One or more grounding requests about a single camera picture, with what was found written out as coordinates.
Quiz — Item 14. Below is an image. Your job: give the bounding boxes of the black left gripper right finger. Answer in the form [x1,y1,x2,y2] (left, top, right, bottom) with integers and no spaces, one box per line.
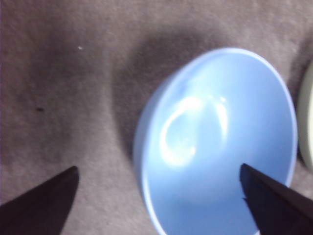
[239,163,313,235]

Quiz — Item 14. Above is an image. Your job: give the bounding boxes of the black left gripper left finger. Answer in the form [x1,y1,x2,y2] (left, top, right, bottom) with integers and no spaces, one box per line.
[0,165,79,235]

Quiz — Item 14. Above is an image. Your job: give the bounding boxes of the blue ribbed bowl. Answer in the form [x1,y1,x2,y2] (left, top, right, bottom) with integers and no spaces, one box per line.
[133,47,298,235]

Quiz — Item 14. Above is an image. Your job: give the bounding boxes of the green round plate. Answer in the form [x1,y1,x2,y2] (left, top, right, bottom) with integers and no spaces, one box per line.
[296,58,313,172]

